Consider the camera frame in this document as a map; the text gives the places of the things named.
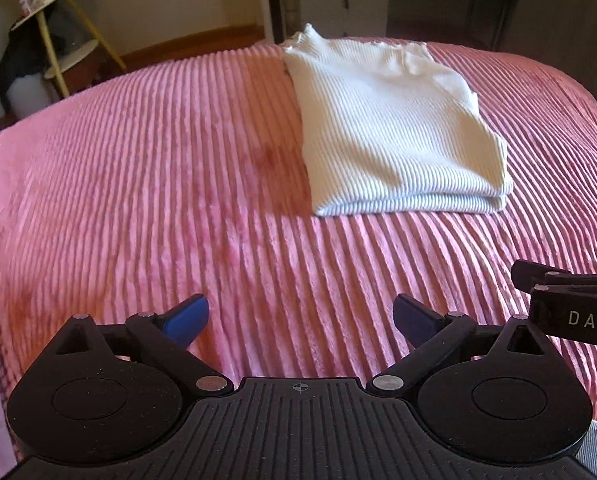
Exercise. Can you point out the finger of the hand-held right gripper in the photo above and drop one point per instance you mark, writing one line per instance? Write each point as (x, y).
(563, 277)

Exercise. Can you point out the dark cloth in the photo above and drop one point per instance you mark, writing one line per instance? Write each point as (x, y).
(28, 55)

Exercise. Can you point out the white round bin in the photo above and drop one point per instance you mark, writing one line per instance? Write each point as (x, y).
(33, 96)

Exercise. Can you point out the small pink box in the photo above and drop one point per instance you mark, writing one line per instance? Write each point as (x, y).
(28, 5)

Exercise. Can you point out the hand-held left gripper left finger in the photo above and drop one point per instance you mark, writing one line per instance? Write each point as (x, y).
(188, 322)

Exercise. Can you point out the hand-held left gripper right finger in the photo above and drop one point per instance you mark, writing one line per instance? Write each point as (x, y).
(411, 321)

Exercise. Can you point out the yellow-legged round side table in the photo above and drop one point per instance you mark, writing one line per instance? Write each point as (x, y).
(63, 40)

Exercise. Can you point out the pink ribbed plush blanket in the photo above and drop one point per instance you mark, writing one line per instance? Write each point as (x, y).
(153, 200)

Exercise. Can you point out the dark door frame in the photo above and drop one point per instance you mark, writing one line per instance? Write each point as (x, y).
(277, 0)

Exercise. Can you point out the white ribbed knit sweater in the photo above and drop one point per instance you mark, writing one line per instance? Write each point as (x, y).
(393, 130)

